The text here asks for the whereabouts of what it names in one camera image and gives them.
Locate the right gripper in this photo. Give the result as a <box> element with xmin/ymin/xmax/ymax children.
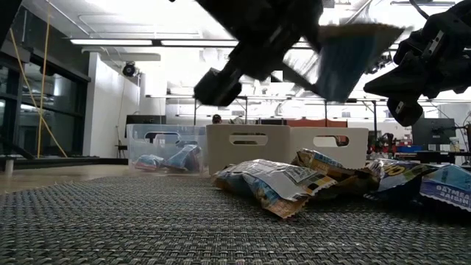
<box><xmin>363</xmin><ymin>0</ymin><xmax>471</xmax><ymax>128</ymax></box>

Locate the blue orange granola bar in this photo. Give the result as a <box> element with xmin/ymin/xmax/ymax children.
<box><xmin>212</xmin><ymin>169</ymin><xmax>311</xmax><ymax>219</ymax></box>

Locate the black ceiling camera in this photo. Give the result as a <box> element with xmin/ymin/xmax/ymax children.
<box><xmin>121</xmin><ymin>61</ymin><xmax>138</xmax><ymax>78</ymax></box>
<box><xmin>366</xmin><ymin>53</ymin><xmax>393</xmax><ymax>76</ymax></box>

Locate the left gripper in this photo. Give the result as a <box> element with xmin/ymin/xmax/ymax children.
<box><xmin>194</xmin><ymin>0</ymin><xmax>325</xmax><ymax>107</ymax></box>

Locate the grey woven table mat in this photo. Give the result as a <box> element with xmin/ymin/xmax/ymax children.
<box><xmin>0</xmin><ymin>172</ymin><xmax>471</xmax><ymax>265</ymax></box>

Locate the white backed granola bar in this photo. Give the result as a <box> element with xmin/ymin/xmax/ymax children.
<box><xmin>224</xmin><ymin>158</ymin><xmax>339</xmax><ymax>202</ymax></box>

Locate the orange brown granola bar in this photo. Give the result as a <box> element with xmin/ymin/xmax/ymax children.
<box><xmin>290</xmin><ymin>147</ymin><xmax>380</xmax><ymax>197</ymax></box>

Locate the clear plastic bin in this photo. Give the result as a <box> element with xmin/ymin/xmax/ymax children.
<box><xmin>126</xmin><ymin>124</ymin><xmax>208</xmax><ymax>174</ymax></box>

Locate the orange background board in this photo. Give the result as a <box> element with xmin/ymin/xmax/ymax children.
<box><xmin>286</xmin><ymin>118</ymin><xmax>350</xmax><ymax>129</ymax></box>

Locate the light blue granola bar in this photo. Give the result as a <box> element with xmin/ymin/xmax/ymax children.
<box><xmin>419</xmin><ymin>163</ymin><xmax>471</xmax><ymax>213</ymax></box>

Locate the white plastic handled bin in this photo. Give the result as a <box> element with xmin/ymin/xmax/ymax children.
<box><xmin>205</xmin><ymin>124</ymin><xmax>292</xmax><ymax>176</ymax></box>
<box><xmin>288</xmin><ymin>127</ymin><xmax>369</xmax><ymax>171</ymax></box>

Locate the black computer monitor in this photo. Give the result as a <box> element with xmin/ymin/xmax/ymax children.
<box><xmin>411</xmin><ymin>117</ymin><xmax>457</xmax><ymax>151</ymax></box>

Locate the dark blue granola bar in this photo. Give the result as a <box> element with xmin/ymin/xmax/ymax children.
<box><xmin>283</xmin><ymin>22</ymin><xmax>406</xmax><ymax>103</ymax></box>

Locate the black background screen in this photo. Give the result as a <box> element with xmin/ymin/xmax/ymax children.
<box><xmin>125</xmin><ymin>114</ymin><xmax>167</xmax><ymax>126</ymax></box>

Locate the yellow hanging cable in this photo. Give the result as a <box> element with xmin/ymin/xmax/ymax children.
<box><xmin>9</xmin><ymin>0</ymin><xmax>69</xmax><ymax>159</ymax></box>

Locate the black framed background table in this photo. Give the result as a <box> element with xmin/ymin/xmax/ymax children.
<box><xmin>146</xmin><ymin>93</ymin><xmax>471</xmax><ymax>143</ymax></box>

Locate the long ceiling light strip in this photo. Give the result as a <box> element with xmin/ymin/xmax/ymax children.
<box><xmin>69</xmin><ymin>38</ymin><xmax>400</xmax><ymax>51</ymax></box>

